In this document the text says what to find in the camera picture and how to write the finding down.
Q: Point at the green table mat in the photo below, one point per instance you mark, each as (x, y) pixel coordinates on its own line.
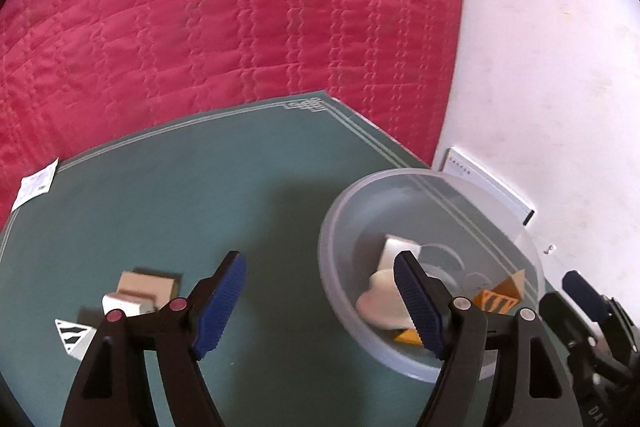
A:
(200, 187)

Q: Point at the large orange striped wedge block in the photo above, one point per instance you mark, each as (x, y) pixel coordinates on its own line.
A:
(500, 299)

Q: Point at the white heart-shaped block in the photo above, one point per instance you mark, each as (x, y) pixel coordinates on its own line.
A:
(382, 302)

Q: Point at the white flat box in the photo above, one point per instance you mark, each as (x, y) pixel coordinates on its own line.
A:
(480, 179)

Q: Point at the white striped wedge block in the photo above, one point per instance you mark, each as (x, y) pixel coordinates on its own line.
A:
(75, 337)

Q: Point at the white paper sheet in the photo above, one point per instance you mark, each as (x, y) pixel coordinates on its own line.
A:
(34, 184)

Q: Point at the red quilted blanket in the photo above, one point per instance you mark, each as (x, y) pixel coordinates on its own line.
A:
(225, 7)

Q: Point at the small white block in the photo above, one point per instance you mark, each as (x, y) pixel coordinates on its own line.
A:
(127, 302)

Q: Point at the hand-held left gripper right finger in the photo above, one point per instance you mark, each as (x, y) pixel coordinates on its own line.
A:
(415, 302)

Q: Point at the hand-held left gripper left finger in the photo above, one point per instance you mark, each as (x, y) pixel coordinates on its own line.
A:
(222, 302)

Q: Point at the tan wooden block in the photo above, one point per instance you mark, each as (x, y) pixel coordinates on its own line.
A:
(147, 284)

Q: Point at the clear plastic bowl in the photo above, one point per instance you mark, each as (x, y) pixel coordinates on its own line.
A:
(350, 227)

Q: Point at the small metal object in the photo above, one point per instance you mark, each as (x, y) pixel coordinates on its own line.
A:
(550, 250)

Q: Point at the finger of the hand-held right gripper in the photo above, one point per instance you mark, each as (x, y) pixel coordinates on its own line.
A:
(582, 297)
(562, 319)

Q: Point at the small orange striped wedge block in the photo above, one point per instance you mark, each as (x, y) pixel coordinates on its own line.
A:
(406, 338)

